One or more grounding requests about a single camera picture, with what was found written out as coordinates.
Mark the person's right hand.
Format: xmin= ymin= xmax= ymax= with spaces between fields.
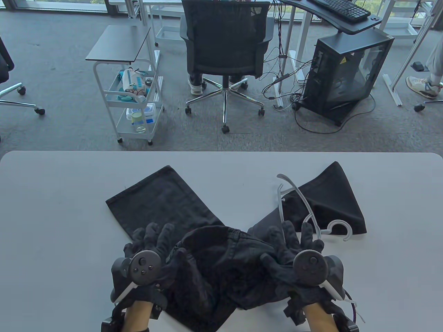
xmin=260 ymin=221 xmax=330 ymax=305

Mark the person's left hand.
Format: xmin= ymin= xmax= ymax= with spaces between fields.
xmin=123 ymin=222 xmax=186 ymax=305

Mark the gray hanger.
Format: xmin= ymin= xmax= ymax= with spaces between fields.
xmin=276 ymin=174 xmax=353 ymax=242

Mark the person's right forearm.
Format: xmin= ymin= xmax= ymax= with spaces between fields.
xmin=304 ymin=303 xmax=338 ymax=332

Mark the person's left forearm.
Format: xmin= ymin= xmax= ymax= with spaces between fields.
xmin=123 ymin=300 xmax=153 ymax=332

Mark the black hand controller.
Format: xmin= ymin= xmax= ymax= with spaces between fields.
xmin=293 ymin=250 xmax=346 ymax=301
xmin=110 ymin=250 xmax=163 ymax=305

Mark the clear plastic container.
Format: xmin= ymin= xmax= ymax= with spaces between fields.
xmin=126 ymin=103 xmax=156 ymax=134

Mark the white rolling cart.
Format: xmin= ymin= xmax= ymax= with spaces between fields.
xmin=92 ymin=58 xmax=165 ymax=146

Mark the teal white toy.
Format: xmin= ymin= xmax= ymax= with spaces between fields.
xmin=117 ymin=67 xmax=153 ymax=103

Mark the black computer tower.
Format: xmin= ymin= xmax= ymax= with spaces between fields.
xmin=299 ymin=27 xmax=395 ymax=126

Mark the black mesh office chair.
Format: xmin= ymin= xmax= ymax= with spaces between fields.
xmin=180 ymin=0 xmax=274 ymax=135

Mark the black curved desk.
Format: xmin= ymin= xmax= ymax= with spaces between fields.
xmin=273 ymin=0 xmax=383 ymax=108

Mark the black chair chrome base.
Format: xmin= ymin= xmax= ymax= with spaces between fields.
xmin=0 ymin=35 xmax=46 ymax=116

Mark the black keyboard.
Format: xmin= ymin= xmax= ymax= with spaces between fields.
xmin=308 ymin=0 xmax=372 ymax=24

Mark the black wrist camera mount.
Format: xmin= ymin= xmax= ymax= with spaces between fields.
xmin=101 ymin=294 xmax=169 ymax=332
xmin=283 ymin=294 xmax=359 ymax=332

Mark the purple wrist cable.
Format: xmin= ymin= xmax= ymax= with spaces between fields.
xmin=342 ymin=290 xmax=366 ymax=324

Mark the black floor cable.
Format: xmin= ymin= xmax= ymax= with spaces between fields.
xmin=290 ymin=93 xmax=377 ymax=135

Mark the black cable bundle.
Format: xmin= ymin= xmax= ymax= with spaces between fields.
xmin=261 ymin=0 xmax=314 ymax=112

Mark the white wire trolley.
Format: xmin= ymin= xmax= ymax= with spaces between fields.
xmin=149 ymin=0 xmax=188 ymax=47
xmin=379 ymin=0 xmax=419 ymax=43

